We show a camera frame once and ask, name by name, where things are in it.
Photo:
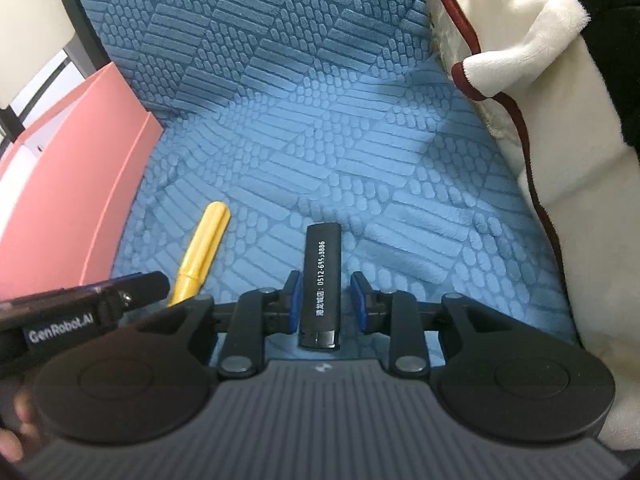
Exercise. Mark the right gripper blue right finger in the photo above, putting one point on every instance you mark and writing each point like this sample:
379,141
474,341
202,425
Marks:
397,315

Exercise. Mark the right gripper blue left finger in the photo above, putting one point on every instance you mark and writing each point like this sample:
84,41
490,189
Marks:
252,318

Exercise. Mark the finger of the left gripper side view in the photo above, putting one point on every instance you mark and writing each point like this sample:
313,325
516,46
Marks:
96,287

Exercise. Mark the black lighter with white text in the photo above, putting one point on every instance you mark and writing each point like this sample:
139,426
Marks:
320,317

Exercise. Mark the yellow handled screwdriver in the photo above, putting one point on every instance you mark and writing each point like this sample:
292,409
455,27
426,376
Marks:
201,252

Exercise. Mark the person's left hand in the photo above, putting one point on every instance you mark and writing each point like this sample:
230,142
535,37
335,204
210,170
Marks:
21,435

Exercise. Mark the pink storage box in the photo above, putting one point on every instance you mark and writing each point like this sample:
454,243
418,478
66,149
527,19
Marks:
90,150

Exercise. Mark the blue textured sofa cover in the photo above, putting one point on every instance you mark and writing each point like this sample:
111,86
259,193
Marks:
295,112

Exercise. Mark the cream blanket with red trim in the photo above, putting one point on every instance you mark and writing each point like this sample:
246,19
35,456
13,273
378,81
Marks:
557,83

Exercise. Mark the white chair with black frame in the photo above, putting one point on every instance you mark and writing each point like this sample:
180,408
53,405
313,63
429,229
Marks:
46,46

